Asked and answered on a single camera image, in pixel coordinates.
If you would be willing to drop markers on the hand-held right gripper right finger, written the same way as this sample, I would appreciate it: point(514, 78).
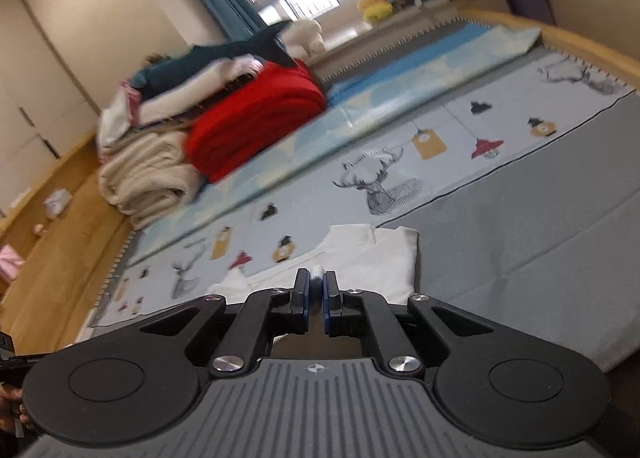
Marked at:
point(327, 299)

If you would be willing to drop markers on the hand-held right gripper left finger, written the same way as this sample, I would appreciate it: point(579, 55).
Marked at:
point(303, 294)

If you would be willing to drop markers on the white long-sleeve shirt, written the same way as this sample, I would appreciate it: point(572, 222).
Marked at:
point(370, 258)

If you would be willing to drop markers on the white folded clothes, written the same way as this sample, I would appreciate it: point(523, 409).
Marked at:
point(165, 98)

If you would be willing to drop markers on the person's left hand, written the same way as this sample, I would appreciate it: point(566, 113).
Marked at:
point(12, 410)

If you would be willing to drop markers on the pink box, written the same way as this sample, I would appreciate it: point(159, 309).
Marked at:
point(10, 263)

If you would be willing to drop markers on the white tissue pack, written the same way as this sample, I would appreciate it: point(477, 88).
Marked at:
point(57, 202)

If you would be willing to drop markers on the red folded blanket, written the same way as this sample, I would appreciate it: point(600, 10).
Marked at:
point(255, 118)

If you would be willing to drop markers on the grey printed bed sheet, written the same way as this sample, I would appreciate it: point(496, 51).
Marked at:
point(500, 218)

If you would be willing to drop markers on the cream folded blanket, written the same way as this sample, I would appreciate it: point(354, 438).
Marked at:
point(150, 178)

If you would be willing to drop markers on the dark teal garment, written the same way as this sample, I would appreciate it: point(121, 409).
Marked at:
point(210, 61)

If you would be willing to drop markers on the light blue patterned mat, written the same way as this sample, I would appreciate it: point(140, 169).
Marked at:
point(425, 58)

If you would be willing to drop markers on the white wardrobe door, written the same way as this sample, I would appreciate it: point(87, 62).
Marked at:
point(35, 98)

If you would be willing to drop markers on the pale yellow plush toy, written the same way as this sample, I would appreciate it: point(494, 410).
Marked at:
point(375, 3)

